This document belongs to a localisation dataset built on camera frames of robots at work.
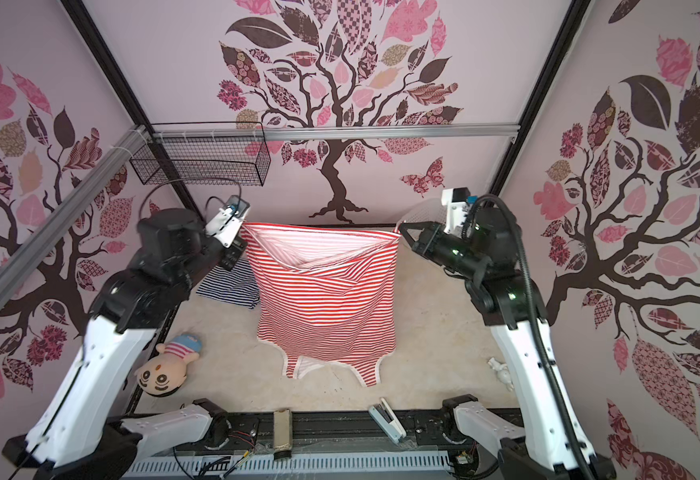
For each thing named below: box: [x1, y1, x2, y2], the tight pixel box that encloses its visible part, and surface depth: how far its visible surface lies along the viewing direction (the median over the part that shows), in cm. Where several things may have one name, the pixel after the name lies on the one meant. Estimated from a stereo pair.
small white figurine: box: [488, 357, 514, 392], surface depth 83 cm
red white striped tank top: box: [240, 222, 401, 387], surface depth 66 cm
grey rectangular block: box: [273, 409, 292, 460], surface depth 73 cm
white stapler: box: [368, 397, 407, 443], surface depth 75 cm
